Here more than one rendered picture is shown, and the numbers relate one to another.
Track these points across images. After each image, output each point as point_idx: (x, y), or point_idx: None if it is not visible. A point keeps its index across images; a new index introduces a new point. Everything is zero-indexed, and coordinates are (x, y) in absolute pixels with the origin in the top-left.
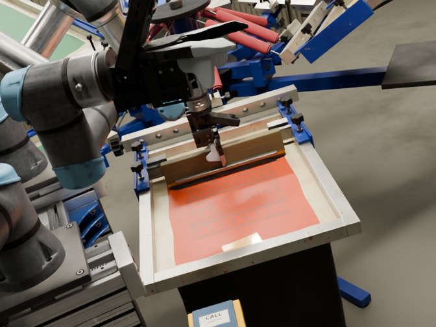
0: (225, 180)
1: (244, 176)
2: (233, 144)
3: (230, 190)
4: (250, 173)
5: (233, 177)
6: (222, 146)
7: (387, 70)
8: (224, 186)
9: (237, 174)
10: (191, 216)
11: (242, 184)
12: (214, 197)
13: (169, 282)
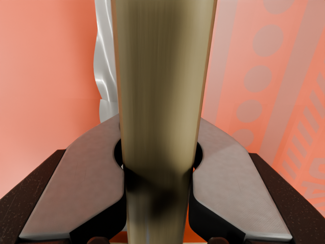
0: (217, 112)
1: (243, 32)
2: (202, 68)
3: (296, 106)
4: (239, 2)
5: (215, 81)
6: (184, 165)
7: None
8: (254, 119)
9: (209, 60)
10: (320, 211)
11: (299, 55)
12: (289, 156)
13: None
